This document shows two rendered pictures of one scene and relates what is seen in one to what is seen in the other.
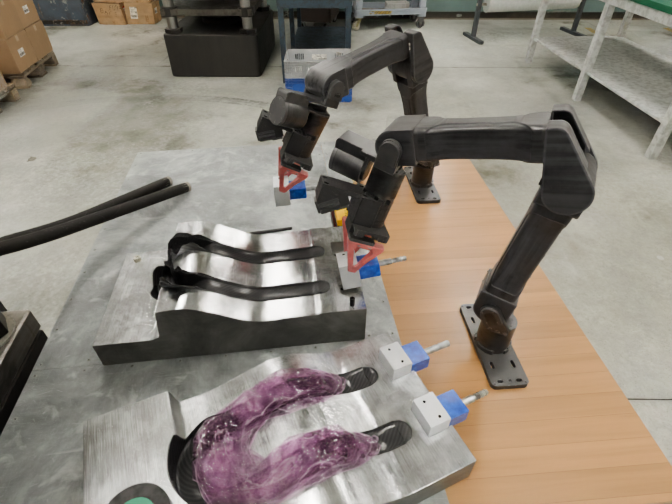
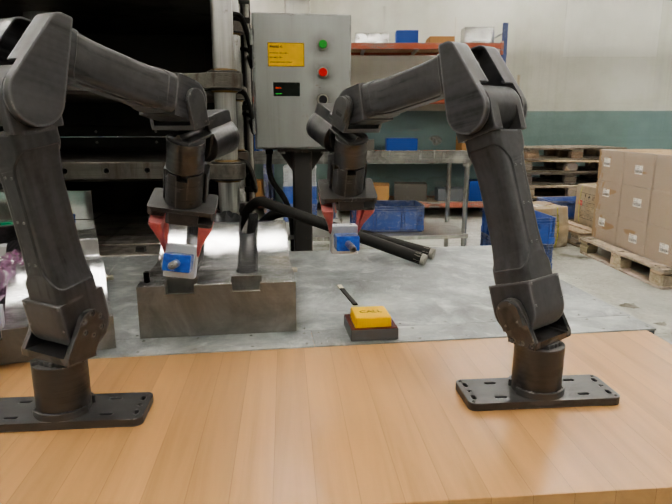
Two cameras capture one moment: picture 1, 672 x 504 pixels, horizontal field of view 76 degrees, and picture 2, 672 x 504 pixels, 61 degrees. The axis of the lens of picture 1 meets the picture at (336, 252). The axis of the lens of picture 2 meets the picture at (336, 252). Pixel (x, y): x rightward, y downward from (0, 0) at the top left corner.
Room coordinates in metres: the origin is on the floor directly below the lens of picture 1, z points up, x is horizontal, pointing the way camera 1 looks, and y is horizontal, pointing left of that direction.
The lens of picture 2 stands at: (0.86, -0.95, 1.15)
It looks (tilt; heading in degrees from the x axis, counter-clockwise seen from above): 13 degrees down; 89
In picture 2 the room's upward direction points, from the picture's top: straight up
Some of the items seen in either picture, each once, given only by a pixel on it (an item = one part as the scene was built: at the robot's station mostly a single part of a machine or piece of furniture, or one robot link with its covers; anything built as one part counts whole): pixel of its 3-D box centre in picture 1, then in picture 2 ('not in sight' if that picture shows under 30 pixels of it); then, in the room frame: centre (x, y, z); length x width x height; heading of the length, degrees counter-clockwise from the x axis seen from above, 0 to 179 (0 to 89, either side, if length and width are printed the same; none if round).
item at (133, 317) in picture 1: (236, 280); (225, 261); (0.64, 0.21, 0.87); 0.50 x 0.26 x 0.14; 97
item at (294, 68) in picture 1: (318, 63); not in sight; (4.06, 0.15, 0.28); 0.61 x 0.41 x 0.15; 89
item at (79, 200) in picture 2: not in sight; (72, 208); (0.00, 0.93, 0.87); 0.50 x 0.27 x 0.17; 97
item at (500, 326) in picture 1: (498, 307); (61, 332); (0.53, -0.30, 0.90); 0.09 x 0.06 x 0.06; 153
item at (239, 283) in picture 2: (341, 255); (246, 289); (0.71, -0.01, 0.87); 0.05 x 0.05 x 0.04; 7
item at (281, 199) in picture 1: (301, 189); (347, 242); (0.89, 0.08, 0.93); 0.13 x 0.05 x 0.05; 98
